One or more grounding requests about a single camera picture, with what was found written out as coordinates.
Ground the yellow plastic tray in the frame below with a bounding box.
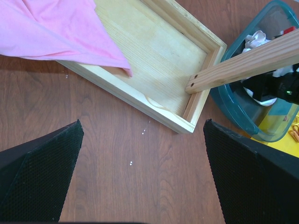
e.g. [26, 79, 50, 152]
[250, 113, 299, 158]

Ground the pink t-shirt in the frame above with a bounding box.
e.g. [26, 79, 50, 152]
[0, 0, 133, 77]

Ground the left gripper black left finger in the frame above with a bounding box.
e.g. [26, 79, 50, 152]
[0, 120, 84, 222]

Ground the teal transparent plastic tub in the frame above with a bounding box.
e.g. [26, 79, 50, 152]
[210, 0, 299, 142]

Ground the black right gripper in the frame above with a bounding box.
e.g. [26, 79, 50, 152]
[271, 72, 299, 104]

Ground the orange clothespin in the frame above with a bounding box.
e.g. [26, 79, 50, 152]
[288, 125, 299, 143]

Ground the white pink-trimmed underwear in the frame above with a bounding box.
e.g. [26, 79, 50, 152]
[242, 30, 299, 107]

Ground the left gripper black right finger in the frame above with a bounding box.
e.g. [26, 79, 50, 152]
[203, 119, 299, 224]

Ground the wooden clothes rack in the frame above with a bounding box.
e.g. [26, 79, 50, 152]
[57, 0, 299, 134]

